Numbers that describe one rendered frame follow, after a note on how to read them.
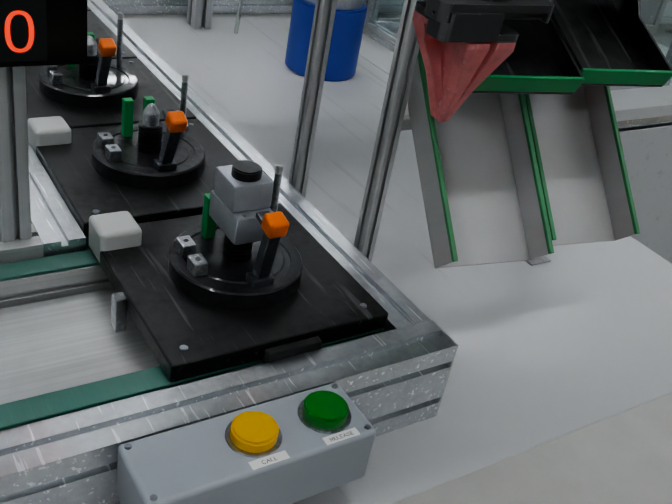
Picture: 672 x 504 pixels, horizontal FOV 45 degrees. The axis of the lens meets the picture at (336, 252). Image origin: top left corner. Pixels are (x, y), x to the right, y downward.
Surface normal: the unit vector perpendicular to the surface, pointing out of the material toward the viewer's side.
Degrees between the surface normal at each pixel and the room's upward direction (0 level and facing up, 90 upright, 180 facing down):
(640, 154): 90
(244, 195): 90
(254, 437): 0
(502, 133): 45
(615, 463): 0
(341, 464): 90
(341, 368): 0
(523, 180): 90
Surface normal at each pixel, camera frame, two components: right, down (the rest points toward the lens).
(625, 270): 0.16, -0.84
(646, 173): 0.51, 0.52
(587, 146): 0.37, -0.21
